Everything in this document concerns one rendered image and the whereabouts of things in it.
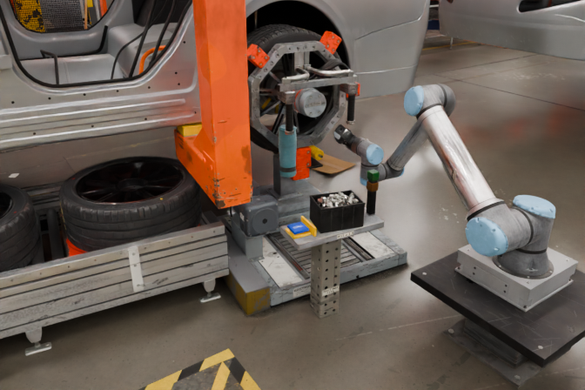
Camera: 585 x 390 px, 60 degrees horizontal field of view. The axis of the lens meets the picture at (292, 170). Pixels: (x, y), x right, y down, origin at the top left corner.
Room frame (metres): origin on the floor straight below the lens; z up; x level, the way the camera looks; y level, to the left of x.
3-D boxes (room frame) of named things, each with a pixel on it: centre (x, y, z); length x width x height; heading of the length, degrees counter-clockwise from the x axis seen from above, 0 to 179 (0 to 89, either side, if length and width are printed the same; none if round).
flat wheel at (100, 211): (2.27, 0.79, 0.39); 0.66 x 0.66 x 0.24
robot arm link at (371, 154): (2.35, -0.39, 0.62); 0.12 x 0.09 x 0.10; 27
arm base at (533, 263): (1.71, -0.91, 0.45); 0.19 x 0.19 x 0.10
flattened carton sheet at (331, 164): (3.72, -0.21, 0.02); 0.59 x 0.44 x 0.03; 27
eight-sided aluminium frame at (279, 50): (2.55, -0.03, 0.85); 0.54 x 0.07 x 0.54; 117
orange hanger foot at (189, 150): (2.34, 0.44, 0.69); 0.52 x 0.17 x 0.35; 27
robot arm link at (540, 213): (1.70, -0.91, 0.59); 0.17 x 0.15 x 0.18; 117
